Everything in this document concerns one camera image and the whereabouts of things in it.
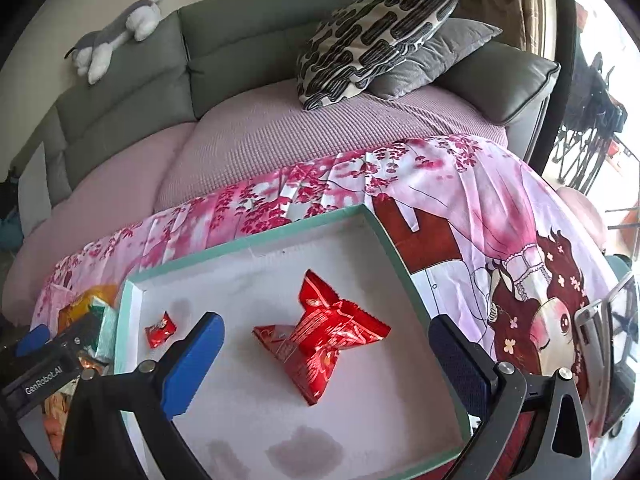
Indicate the yellow orange snack packet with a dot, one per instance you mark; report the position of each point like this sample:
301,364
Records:
80,305

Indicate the dark green snack packet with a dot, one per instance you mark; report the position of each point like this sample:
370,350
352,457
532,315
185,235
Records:
102,322

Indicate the pink sofa cover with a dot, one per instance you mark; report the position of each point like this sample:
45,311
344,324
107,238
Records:
300,135

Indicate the small red candy packet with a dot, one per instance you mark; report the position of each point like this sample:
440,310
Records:
160,332

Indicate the grey pillow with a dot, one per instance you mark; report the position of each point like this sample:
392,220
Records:
440,55

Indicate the grey green sofa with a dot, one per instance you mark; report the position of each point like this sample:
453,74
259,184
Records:
225,50

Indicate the teal rimmed white tray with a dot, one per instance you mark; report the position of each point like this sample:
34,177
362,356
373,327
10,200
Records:
250,285

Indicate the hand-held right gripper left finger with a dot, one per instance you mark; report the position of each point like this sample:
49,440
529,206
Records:
195,365

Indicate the pink printed blanket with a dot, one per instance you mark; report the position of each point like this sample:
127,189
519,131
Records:
500,210

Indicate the black and white patterned pillow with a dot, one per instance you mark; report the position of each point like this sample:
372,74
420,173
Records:
370,45

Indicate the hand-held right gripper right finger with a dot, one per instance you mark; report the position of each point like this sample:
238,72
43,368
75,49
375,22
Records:
460,360

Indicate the grey and white plush toy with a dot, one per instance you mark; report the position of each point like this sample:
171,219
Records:
135,20

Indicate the orange printed snack packet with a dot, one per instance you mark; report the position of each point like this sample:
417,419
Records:
52,420

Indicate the large red snack packet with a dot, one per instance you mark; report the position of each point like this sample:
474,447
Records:
320,340

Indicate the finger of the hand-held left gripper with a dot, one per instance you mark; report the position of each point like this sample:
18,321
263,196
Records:
75,335
32,340

